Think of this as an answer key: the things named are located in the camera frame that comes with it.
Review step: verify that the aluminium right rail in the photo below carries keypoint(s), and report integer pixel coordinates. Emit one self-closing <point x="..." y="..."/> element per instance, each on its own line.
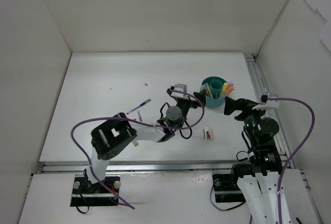
<point x="261" y="89"/>

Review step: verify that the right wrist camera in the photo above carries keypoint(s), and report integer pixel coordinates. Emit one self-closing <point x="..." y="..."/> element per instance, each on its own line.
<point x="268" y="101"/>

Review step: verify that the fat yellow highlighter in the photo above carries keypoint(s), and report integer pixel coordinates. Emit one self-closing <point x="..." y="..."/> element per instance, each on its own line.
<point x="224" y="89"/>

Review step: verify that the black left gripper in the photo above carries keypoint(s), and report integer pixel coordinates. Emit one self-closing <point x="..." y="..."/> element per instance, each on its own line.
<point x="190" y="100"/>

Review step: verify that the teal round desk organizer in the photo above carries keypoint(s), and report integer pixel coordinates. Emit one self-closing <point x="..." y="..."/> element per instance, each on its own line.
<point x="216" y="84"/>

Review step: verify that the aluminium front rail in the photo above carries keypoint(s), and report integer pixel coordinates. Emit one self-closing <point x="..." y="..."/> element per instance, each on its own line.
<point x="143" y="167"/>

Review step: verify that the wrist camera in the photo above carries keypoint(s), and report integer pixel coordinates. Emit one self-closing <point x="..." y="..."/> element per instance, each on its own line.
<point x="178" y="90"/>
<point x="268" y="101"/>

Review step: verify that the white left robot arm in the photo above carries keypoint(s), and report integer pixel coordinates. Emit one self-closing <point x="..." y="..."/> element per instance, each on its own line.
<point x="113" y="136"/>

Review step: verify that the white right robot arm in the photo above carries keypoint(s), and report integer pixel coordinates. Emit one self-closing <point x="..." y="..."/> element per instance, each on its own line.
<point x="258" y="180"/>

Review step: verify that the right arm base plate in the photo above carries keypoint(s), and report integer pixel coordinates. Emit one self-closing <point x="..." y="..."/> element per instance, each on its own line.
<point x="225" y="190"/>

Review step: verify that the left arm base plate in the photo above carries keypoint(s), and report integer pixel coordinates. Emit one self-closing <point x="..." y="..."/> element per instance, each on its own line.
<point x="86" y="195"/>

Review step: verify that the blue gel pen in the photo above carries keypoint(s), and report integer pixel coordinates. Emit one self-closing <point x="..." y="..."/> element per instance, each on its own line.
<point x="139" y="106"/>

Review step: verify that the yellow slim highlighter pen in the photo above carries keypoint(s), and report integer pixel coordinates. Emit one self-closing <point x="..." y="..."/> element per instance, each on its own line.
<point x="209" y="91"/>

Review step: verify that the aluminium rail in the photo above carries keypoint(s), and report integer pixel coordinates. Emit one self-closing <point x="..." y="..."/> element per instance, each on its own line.
<point x="143" y="167"/>
<point x="261" y="89"/>

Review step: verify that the orange capped clear highlighter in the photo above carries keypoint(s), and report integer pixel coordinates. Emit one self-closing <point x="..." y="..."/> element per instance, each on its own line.
<point x="229" y="90"/>

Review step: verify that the small white pink stapler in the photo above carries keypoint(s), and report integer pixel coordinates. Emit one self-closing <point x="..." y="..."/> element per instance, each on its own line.
<point x="208" y="134"/>

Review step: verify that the dirty white eraser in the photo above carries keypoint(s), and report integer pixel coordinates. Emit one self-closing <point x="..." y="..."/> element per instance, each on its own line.
<point x="135" y="143"/>

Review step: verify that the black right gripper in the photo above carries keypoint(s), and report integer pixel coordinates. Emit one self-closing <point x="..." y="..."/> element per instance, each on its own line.
<point x="243" y="106"/>

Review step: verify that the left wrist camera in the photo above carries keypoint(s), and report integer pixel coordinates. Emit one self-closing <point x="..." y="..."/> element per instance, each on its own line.
<point x="178" y="90"/>

